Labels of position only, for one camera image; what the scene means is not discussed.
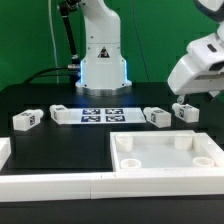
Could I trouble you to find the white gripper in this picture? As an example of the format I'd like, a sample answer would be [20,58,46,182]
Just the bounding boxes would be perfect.
[167,33,224,106]

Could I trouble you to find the white square tabletop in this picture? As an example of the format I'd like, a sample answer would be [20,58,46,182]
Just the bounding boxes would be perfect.
[110,130,223,172]

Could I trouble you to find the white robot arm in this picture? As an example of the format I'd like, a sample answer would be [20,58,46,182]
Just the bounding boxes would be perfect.
[77,0,224,104]

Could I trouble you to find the white sheet with fiducial markers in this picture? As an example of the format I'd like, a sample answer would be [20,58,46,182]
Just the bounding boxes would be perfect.
[64,108,146,124]

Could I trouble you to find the white right fence bar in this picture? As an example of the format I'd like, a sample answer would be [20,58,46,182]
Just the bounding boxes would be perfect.
[193,133,224,168]

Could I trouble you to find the white fence bar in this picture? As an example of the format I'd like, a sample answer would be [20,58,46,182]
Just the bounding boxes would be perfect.
[0,168,224,202]
[0,138,11,170]
[193,133,224,168]

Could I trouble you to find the white front fence bar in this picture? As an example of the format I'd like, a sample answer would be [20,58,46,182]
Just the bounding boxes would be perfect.
[0,168,224,202]

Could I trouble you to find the white left fence bar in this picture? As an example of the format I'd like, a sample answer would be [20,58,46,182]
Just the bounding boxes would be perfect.
[0,138,11,170]

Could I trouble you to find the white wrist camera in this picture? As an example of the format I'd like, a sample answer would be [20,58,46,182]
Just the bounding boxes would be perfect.
[187,33,224,66]

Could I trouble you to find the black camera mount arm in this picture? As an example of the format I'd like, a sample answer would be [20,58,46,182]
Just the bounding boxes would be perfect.
[58,0,81,64]

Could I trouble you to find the black cable on table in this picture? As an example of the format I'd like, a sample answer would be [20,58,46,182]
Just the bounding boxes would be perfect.
[22,66,80,84]

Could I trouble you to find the white hanging cable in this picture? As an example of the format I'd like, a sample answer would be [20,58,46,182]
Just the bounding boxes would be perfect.
[47,0,60,84]

